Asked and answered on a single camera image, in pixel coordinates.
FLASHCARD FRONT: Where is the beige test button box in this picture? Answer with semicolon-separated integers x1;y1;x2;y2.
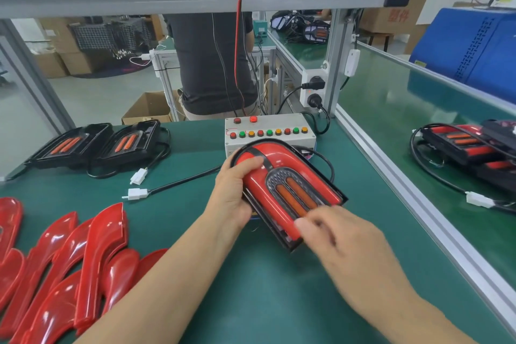
224;114;317;155

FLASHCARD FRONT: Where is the white metal stand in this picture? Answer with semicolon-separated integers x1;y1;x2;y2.
152;48;182;121

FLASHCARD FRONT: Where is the person's left forearm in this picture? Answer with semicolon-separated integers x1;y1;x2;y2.
76;214;243;344

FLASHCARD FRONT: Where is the person's right forearm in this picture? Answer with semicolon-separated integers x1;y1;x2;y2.
371;295;477;344

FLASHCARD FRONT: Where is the red power cable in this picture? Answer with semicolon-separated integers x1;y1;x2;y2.
234;0;263;115

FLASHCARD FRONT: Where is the white power strip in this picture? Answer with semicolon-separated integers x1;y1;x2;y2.
300;66;330;111

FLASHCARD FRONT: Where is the white switch box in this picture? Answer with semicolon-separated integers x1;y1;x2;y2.
344;49;361;78

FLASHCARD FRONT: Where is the large cardboard box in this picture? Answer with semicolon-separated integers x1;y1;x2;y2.
40;17;106;76

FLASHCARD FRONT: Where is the pile of black lamp housings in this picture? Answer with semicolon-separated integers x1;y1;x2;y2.
4;119;172;188

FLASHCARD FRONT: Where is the blue plastic crate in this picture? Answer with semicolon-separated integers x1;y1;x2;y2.
410;8;516;103

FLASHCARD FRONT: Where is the black mesh basket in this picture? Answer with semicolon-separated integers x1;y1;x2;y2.
73;19;154;52

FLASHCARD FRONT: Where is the small cardboard box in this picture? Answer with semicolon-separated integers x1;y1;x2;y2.
31;51;69;78

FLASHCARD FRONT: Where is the person's right hand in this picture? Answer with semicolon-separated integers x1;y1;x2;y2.
294;206;420;320

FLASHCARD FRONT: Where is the person's left hand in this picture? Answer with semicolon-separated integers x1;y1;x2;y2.
202;154;266;232

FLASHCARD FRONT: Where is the pile of red lens covers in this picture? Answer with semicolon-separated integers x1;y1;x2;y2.
0;197;170;344

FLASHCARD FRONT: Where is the low open cardboard carton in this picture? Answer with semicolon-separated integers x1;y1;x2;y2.
123;91;182;125

